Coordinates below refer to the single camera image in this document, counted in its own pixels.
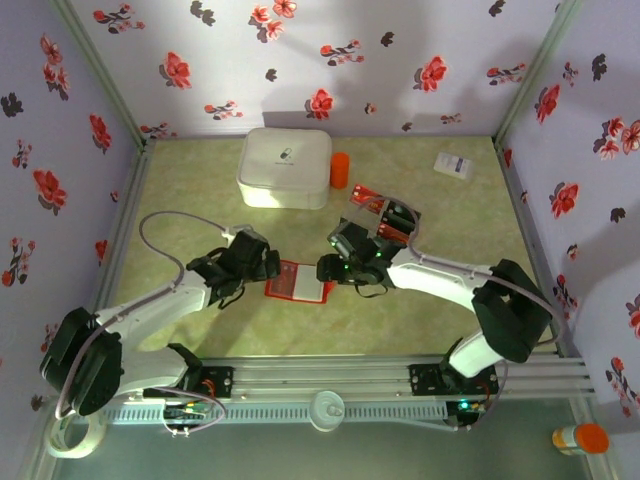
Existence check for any red card holder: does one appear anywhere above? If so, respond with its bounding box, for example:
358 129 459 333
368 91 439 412
264 259 337 305

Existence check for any white medicine case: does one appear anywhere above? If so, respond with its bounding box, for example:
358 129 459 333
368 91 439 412
235 127 334 210

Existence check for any orange cylinder container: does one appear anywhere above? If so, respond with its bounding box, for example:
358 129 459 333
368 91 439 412
329 152 351 190

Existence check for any white round cap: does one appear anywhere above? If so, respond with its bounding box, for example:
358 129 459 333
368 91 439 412
308 390 347 432

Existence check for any small white blue packet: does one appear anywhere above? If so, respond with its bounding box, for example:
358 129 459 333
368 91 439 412
433 151 474 179

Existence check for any clear tape roll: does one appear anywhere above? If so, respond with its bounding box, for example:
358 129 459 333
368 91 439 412
47 412 106 460

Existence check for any pill bottle with orange cap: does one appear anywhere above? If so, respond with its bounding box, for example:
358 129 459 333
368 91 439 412
551 423 610 457

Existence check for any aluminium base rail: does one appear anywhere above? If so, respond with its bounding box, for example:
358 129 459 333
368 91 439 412
119 352 597 401

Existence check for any aluminium frame side rail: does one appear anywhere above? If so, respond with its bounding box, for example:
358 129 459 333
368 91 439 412
91 139 157 324
493 139 584 359

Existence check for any white slotted cable duct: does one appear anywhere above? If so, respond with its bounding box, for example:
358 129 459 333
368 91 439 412
107 402 449 426

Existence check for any aluminium frame post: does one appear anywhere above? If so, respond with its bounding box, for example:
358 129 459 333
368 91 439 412
568 397 621 480
492 0 585 149
49 0 156 151

